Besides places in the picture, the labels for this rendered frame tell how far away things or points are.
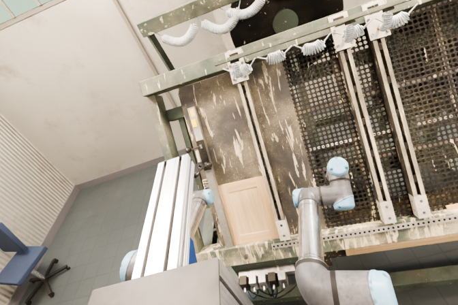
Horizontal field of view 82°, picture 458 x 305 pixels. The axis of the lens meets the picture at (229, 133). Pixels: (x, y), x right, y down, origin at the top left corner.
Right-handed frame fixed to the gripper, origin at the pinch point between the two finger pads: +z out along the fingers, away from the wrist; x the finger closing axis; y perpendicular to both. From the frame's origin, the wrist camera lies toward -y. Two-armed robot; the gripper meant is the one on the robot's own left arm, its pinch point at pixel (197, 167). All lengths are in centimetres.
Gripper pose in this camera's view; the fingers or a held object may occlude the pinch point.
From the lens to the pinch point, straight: 166.7
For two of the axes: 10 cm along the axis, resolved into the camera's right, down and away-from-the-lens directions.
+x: 5.7, 8.2, -0.6
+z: 2.2, -0.8, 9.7
